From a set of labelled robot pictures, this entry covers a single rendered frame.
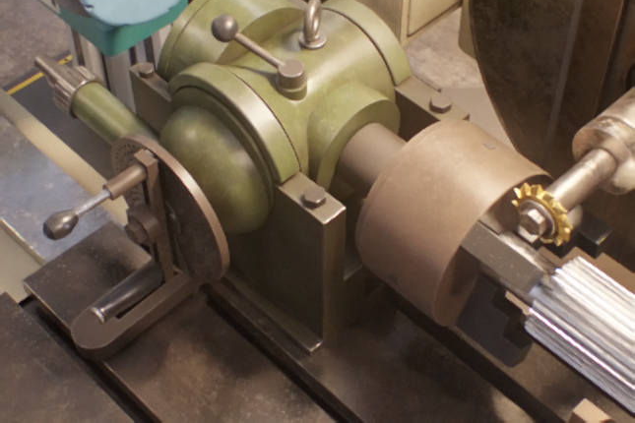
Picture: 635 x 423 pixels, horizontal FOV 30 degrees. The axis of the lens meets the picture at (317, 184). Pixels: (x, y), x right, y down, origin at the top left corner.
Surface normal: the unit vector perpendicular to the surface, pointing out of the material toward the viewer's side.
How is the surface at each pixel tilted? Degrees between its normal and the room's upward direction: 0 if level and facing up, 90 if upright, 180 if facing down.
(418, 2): 90
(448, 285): 90
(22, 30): 0
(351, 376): 0
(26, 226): 0
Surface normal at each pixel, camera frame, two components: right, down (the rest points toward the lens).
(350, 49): 0.29, -0.37
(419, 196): -0.42, -0.22
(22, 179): 0.00, -0.65
